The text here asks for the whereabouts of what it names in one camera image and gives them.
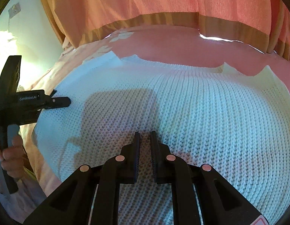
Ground white knit sweater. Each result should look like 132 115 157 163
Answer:
32 52 290 224

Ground left hand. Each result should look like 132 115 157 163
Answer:
0 134 25 179

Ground white wall socket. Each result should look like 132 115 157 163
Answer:
8 3 21 19

